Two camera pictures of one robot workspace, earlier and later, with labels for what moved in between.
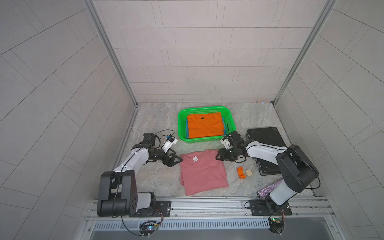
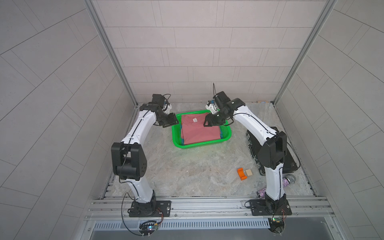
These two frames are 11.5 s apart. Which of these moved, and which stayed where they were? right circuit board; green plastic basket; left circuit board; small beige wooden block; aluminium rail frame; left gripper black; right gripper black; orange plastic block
Moved: right gripper black; left gripper black; green plastic basket
Stayed: aluminium rail frame; small beige wooden block; right circuit board; orange plastic block; left circuit board
